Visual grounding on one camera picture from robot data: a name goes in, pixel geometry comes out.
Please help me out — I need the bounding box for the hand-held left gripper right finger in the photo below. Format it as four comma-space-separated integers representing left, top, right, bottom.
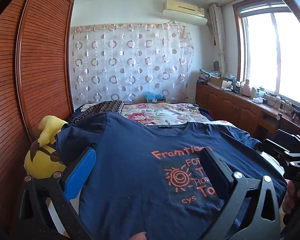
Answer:
202, 146, 282, 240

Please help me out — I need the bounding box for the pink bottle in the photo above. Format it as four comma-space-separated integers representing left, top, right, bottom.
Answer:
241, 79, 252, 96

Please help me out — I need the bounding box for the dark patterned pillow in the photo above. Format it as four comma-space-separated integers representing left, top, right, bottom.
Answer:
75, 100, 125, 120

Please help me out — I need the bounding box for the cardboard box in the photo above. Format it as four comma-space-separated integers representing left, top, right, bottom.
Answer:
210, 76, 233, 90

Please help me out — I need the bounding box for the person's left hand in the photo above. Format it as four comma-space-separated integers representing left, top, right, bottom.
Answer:
126, 231, 148, 240

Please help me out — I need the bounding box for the wall air conditioner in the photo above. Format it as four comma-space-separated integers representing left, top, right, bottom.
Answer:
162, 0, 208, 25

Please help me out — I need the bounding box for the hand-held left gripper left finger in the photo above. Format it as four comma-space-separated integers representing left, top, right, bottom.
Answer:
16, 147, 98, 240

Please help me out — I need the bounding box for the navy printed t-shirt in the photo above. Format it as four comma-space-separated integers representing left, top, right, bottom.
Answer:
55, 112, 288, 240

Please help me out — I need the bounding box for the yellow plush toy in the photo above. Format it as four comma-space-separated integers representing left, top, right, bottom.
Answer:
24, 115, 68, 172

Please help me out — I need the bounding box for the sheer circle-patterned curtain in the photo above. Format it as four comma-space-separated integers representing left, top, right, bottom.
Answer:
70, 21, 195, 104

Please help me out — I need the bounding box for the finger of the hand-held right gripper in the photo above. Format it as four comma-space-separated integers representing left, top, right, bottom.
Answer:
261, 139, 289, 159

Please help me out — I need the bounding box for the brown slatted wooden wardrobe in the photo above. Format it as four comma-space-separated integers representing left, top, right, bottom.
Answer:
0, 0, 75, 233

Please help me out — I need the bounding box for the floral blanket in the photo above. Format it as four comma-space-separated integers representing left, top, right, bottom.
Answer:
121, 102, 210, 125

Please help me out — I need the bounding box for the beige window curtain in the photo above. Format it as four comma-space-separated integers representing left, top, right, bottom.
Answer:
208, 4, 227, 78

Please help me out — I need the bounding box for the stack of folded cloths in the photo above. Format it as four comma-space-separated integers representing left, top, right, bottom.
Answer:
199, 69, 222, 80

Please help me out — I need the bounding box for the person's right hand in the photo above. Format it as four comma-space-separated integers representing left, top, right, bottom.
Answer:
282, 180, 300, 214

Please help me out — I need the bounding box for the wooden framed window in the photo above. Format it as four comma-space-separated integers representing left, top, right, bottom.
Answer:
231, 0, 300, 113

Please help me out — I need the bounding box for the long wooden cabinet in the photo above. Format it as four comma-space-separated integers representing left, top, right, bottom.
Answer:
195, 81, 300, 145

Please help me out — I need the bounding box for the blue tissue packet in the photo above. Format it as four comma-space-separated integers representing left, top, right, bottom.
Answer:
144, 91, 165, 103

